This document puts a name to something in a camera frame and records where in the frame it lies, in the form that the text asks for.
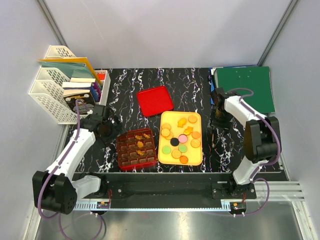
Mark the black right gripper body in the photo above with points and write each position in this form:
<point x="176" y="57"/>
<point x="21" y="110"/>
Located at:
<point x="221" y="119"/>

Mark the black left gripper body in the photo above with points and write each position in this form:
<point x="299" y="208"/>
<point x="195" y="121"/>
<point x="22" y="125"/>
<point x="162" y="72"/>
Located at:
<point x="112" y="132"/>

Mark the metal tongs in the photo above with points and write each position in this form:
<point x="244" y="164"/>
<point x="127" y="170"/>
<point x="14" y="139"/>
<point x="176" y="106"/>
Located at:
<point x="215" y="137"/>

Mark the red cookie box with tray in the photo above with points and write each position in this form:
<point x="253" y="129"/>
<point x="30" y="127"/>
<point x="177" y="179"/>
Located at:
<point x="126" y="146"/>

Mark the orange leaf cookie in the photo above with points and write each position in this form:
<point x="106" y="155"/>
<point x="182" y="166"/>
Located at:
<point x="140" y="144"/>

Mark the orange flower cookie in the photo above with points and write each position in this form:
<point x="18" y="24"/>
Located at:
<point x="141" y="152"/>

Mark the yellow plastic tray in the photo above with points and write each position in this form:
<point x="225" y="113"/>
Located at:
<point x="169" y="129"/>

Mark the red box lid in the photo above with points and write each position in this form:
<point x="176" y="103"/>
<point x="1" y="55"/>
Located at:
<point x="154" y="101"/>

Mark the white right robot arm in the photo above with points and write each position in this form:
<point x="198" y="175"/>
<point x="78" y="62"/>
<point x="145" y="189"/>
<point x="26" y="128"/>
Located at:
<point x="261" y="141"/>

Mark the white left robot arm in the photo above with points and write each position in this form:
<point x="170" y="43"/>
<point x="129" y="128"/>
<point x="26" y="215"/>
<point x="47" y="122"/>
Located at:
<point x="54" y="189"/>

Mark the round cookie top right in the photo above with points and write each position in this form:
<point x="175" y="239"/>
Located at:
<point x="192" y="118"/>

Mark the white pen holder box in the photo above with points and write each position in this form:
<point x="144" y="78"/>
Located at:
<point x="106" y="82"/>

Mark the blue binder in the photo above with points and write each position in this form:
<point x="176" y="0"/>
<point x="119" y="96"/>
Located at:
<point x="212" y="82"/>

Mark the pink macaron cookie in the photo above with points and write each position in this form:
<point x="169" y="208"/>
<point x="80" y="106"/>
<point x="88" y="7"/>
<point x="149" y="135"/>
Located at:
<point x="183" y="138"/>

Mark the green macaron cookie right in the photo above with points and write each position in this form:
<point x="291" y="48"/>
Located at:
<point x="182" y="148"/>

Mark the green macaron cookie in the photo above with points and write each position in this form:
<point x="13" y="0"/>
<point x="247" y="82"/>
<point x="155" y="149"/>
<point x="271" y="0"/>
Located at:
<point x="182" y="148"/>
<point x="166" y="150"/>

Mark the black oreo cookie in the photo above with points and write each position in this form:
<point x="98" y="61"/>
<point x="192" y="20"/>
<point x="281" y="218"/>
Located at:
<point x="174" y="142"/>

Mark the green folder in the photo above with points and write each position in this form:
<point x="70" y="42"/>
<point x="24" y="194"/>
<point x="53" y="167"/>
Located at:
<point x="265" y="91"/>

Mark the green macaron cookie left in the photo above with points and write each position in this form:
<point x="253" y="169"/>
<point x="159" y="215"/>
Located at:
<point x="166" y="150"/>

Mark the teal folder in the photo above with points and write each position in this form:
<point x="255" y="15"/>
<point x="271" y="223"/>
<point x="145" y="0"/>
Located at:
<point x="70" y="69"/>

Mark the white mesh file organizer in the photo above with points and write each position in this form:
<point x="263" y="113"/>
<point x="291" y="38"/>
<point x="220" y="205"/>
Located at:
<point x="48" y="87"/>

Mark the yellow folder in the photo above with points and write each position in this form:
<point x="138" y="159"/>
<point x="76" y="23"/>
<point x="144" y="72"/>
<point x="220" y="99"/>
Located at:
<point x="76" y="60"/>

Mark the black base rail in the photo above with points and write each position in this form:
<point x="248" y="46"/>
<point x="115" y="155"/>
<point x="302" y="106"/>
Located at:
<point x="158" y="190"/>

